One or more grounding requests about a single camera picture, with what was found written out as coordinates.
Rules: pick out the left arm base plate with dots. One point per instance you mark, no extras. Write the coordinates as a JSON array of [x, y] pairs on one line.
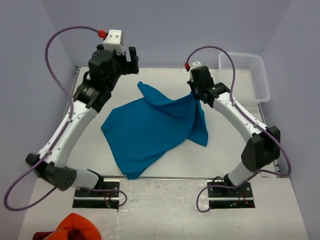
[[85, 199]]

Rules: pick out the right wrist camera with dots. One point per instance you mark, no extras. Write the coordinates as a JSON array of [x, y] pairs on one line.
[[191, 65]]

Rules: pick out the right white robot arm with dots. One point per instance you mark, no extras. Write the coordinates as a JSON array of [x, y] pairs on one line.
[[260, 150]]

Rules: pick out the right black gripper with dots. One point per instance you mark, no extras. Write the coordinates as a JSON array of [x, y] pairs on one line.
[[191, 83]]

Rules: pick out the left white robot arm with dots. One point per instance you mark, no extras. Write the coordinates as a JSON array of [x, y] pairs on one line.
[[51, 162]]

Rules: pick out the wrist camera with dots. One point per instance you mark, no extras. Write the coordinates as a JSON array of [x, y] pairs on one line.
[[112, 40], [191, 65]]

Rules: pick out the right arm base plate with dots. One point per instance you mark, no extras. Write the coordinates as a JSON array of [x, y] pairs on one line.
[[240, 198]]

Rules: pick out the blue t shirt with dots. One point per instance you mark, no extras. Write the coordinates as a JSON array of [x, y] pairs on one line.
[[142, 131]]

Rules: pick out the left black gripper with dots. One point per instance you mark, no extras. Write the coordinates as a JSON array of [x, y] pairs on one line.
[[130, 67]]

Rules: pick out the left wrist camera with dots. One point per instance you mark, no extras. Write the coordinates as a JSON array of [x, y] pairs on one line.
[[112, 40]]

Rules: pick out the white plastic basket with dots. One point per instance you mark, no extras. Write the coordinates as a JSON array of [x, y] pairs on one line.
[[251, 85]]

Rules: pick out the orange t shirt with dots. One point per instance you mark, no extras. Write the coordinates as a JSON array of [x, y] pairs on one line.
[[76, 227]]

